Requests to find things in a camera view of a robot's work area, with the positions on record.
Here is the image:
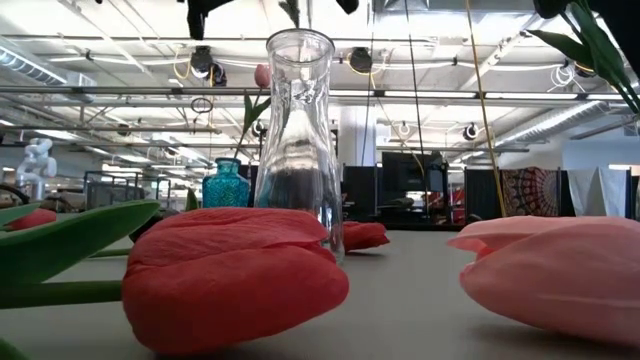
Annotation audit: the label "green plant leaves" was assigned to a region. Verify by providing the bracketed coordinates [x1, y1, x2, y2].
[528, 0, 640, 116]

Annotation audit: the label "black partition panel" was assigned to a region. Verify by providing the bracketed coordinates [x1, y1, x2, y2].
[463, 168, 503, 221]
[557, 168, 571, 219]
[343, 165, 377, 219]

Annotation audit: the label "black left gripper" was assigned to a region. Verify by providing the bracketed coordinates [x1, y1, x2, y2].
[187, 0, 360, 41]

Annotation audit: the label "black monitor on stand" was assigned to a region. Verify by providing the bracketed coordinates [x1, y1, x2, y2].
[382, 151, 445, 194]

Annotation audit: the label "red artificial tulip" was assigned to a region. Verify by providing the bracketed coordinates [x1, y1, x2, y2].
[0, 201, 58, 232]
[0, 200, 350, 360]
[342, 221, 391, 253]

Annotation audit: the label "white robot figure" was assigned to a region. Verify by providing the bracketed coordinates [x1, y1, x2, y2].
[14, 138, 59, 201]

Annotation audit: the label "black hanging cable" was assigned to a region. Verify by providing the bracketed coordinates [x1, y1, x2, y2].
[403, 0, 431, 216]

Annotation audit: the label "pink artificial tulip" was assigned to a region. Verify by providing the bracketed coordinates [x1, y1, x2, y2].
[233, 63, 274, 161]
[446, 214, 640, 347]

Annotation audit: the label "black wire cart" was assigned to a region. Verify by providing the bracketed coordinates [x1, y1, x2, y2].
[83, 170, 172, 211]

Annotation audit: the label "tall clear glass carafe vase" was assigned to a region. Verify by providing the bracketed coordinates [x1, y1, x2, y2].
[253, 28, 346, 265]

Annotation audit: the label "teal textured glass vase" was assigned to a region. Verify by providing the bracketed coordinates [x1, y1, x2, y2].
[201, 157, 251, 210]

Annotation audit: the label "red patterned tapestry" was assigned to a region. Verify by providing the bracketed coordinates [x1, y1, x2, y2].
[501, 167, 560, 219]

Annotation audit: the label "white hanging cloth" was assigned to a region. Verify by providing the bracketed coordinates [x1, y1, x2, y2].
[567, 167, 632, 219]

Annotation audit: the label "thick yellow hanging cable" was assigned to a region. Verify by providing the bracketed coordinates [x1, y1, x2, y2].
[464, 0, 507, 219]

